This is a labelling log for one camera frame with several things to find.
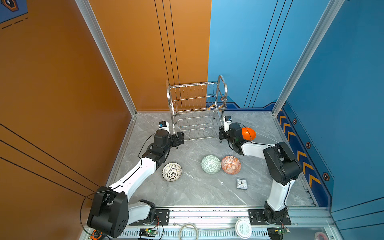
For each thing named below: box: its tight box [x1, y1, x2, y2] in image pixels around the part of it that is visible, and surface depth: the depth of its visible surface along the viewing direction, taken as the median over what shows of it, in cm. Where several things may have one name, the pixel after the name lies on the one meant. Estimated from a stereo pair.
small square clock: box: [236, 177, 248, 190], surface depth 84 cm
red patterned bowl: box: [221, 155, 242, 175], surface depth 91 cm
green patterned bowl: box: [201, 154, 222, 175], surface depth 91 cm
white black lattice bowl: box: [162, 162, 182, 182], surface depth 89 cm
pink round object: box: [314, 231, 328, 240], surface depth 70 cm
